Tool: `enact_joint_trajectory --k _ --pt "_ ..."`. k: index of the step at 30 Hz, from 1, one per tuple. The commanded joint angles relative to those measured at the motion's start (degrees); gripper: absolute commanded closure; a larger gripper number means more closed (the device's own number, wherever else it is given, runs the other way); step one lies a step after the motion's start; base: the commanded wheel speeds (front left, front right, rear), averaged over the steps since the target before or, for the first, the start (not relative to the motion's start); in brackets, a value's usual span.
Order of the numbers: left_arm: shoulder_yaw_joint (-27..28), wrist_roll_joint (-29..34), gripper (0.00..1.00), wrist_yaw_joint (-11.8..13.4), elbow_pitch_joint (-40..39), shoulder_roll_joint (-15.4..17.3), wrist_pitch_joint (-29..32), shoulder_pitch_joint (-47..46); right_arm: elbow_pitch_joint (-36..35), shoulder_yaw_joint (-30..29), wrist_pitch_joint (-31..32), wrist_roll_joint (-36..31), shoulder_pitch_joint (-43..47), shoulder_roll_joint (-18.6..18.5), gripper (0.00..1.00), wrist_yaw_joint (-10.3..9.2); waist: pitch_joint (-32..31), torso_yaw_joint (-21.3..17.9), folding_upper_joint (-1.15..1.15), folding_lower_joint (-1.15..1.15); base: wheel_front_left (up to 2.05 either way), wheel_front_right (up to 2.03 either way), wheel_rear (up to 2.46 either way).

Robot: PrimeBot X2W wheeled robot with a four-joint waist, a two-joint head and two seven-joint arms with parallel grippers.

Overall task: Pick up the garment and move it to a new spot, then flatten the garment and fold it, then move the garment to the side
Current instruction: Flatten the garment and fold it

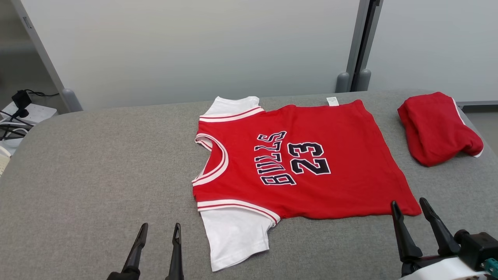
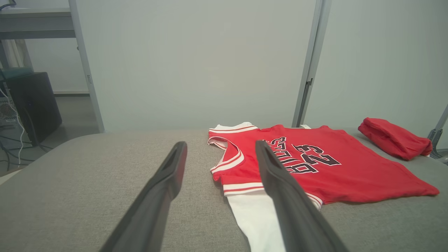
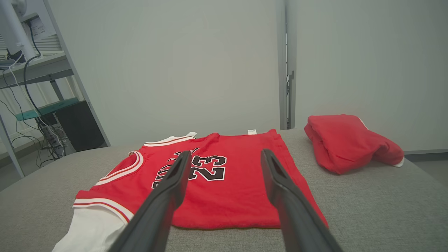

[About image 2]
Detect grey metal bracket post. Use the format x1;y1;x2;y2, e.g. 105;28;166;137
427;105;448;165

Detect red and white Bulls jersey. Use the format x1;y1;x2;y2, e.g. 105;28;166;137
207;122;440;252

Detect white office desk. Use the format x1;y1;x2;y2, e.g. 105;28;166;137
0;7;77;70

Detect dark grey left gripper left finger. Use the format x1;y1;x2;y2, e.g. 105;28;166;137
100;141;188;252

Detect black computer tower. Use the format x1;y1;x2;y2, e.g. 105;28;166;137
5;72;63;147

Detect long white computer cable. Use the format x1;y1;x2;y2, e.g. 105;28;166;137
0;87;27;165

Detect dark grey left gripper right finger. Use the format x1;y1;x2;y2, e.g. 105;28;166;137
255;140;349;252

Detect red basketball shorts white trim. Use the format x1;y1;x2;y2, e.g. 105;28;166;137
358;117;433;161

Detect grey partition post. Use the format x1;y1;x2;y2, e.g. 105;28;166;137
292;0;324;128
68;0;105;133
301;0;332;127

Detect black floor cable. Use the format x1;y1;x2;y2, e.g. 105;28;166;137
0;133;53;172

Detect teal flat box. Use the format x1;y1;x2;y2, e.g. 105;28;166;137
0;67;34;80

